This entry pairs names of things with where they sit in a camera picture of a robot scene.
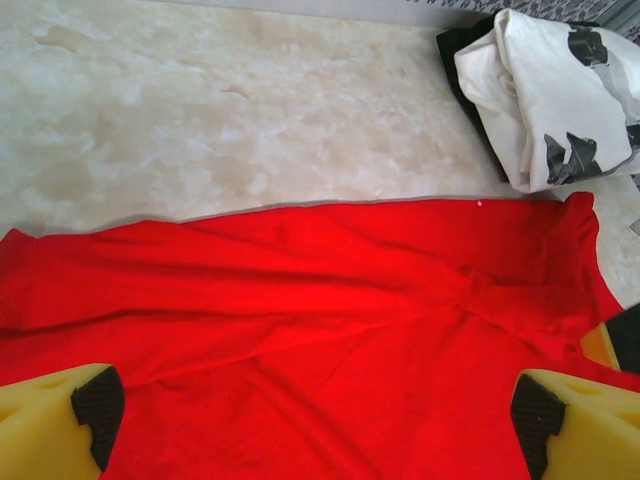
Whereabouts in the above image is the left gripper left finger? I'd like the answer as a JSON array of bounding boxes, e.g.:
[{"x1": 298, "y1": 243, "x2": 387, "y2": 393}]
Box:
[{"x1": 0, "y1": 361, "x2": 126, "y2": 480}]

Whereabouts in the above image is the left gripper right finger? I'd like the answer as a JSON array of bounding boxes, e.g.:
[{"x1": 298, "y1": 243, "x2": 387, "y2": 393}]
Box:
[{"x1": 510, "y1": 368, "x2": 640, "y2": 480}]

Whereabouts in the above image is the red t-shirt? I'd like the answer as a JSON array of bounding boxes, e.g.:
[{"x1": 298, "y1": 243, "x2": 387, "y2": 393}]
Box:
[{"x1": 0, "y1": 191, "x2": 640, "y2": 480}]

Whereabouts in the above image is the white t-shirt with black print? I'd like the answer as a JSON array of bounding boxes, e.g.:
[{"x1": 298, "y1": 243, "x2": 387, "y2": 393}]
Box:
[{"x1": 452, "y1": 7, "x2": 640, "y2": 194}]

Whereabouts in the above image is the black folded t-shirt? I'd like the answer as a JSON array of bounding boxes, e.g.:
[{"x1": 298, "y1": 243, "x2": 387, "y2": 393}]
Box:
[{"x1": 434, "y1": 19, "x2": 502, "y2": 171}]

